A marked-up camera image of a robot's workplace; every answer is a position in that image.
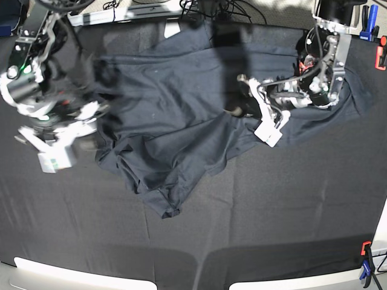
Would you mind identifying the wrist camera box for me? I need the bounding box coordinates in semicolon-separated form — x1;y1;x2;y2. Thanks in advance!
37;146;76;173
254;122;282;148

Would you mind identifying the black table cloth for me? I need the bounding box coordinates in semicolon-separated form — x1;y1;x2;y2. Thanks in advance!
1;22;386;289

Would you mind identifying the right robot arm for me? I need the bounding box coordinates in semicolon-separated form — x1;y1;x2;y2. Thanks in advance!
1;1;109;173

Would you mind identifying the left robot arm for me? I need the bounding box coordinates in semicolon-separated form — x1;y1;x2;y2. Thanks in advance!
226;1;365;147

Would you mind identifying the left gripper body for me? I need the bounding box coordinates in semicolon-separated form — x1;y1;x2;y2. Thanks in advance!
237;74;311;133

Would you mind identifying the orange blue clamp near right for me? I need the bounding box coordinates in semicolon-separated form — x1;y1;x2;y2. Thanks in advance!
359;240;383;290

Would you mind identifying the aluminium frame rail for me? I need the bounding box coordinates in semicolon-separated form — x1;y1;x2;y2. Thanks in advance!
68;2;183;27

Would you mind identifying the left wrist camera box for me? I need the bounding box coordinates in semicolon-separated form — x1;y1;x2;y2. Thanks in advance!
254;122;282;148

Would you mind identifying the dark grey t-shirt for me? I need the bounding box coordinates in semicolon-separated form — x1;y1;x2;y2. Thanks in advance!
90;19;376;220

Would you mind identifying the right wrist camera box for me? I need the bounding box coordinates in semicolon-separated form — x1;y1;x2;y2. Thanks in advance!
37;146;76;173

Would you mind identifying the blue clamp top right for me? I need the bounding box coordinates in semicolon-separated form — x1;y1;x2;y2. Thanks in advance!
359;4;379;42

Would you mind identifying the black cable bundle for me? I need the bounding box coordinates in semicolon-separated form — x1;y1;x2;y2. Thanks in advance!
178;0;268;25

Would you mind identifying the orange clamp far right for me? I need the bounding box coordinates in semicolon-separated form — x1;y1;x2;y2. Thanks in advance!
375;36;386;71

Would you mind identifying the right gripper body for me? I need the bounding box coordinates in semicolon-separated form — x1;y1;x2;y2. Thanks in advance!
15;101;109;161

